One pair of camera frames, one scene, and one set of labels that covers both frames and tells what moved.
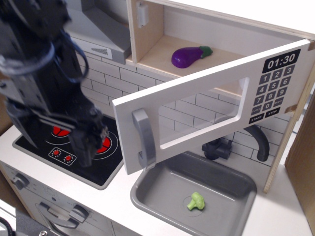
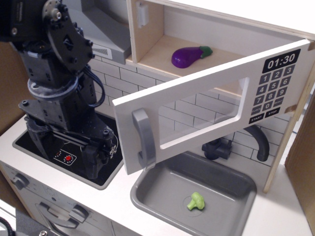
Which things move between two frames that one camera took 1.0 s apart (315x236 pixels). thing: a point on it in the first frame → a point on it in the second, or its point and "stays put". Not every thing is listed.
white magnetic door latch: x=142 y=13 stays put
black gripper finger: x=27 y=124 → x=39 y=132
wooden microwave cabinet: x=176 y=38 stays put
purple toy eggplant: x=183 y=57 stays put
